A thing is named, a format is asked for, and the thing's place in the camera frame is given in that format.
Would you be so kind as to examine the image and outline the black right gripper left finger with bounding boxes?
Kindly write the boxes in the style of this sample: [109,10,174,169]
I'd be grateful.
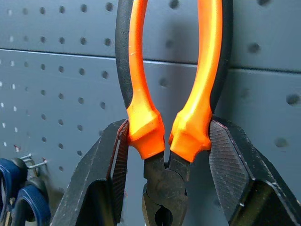
[50,118,130,226]

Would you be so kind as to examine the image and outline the grey pegboard panel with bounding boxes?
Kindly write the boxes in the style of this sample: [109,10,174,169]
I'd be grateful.
[0,0,301,226]

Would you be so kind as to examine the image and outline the blue and black handled scissors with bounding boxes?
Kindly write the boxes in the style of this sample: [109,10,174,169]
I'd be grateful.
[0,157,52,226]

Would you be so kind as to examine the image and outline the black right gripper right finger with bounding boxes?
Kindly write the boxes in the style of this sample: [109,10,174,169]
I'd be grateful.
[208,115,301,226]

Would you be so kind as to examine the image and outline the silver metal pegboard hook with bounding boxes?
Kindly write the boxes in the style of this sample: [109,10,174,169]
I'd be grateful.
[19,153,48,170]

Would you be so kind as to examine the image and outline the orange and black pliers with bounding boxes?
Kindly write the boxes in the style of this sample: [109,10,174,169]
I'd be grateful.
[114,0,234,226]

